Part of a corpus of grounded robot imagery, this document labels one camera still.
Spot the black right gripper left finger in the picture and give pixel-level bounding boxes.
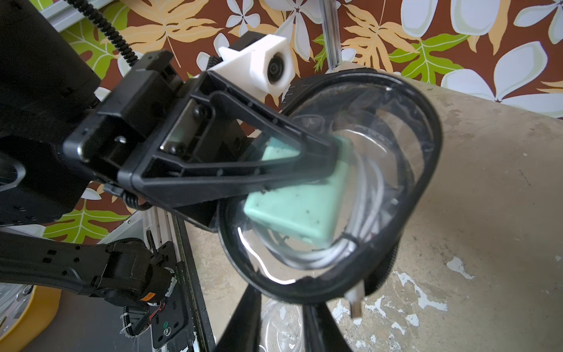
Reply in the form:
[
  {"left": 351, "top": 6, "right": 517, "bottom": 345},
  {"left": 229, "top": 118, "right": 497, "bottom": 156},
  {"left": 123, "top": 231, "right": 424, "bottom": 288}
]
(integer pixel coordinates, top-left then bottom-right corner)
[{"left": 215, "top": 285, "right": 262, "bottom": 352}]

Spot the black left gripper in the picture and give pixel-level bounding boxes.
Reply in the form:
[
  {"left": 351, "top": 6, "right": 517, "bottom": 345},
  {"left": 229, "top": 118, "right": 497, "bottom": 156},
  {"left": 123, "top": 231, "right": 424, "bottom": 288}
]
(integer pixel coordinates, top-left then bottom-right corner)
[{"left": 62, "top": 51, "right": 338, "bottom": 208}]

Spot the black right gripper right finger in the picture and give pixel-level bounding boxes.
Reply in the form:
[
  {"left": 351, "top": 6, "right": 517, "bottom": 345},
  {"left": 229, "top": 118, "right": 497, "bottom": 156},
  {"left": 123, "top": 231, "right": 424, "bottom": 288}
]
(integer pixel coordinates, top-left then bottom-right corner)
[{"left": 303, "top": 303, "right": 352, "bottom": 352}]

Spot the green charger plug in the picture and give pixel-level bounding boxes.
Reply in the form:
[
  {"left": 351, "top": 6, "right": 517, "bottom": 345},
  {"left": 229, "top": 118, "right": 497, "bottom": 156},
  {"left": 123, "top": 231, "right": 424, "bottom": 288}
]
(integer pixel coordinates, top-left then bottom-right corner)
[{"left": 243, "top": 136, "right": 353, "bottom": 249}]

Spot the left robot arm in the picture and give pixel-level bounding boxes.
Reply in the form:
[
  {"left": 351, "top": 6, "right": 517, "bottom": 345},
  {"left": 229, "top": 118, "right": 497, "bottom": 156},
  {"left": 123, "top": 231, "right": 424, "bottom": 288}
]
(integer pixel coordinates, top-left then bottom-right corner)
[{"left": 1, "top": 1, "right": 339, "bottom": 307}]

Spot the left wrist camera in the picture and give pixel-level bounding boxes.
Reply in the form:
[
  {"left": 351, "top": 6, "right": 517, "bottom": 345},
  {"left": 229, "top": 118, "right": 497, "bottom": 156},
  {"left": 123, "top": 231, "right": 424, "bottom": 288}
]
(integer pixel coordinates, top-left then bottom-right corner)
[{"left": 210, "top": 31, "right": 296, "bottom": 101}]

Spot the aluminium frame post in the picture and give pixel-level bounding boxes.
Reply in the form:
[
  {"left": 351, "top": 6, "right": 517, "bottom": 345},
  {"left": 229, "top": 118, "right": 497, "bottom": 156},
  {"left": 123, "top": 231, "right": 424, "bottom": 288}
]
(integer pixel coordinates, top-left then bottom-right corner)
[{"left": 319, "top": 0, "right": 342, "bottom": 73}]

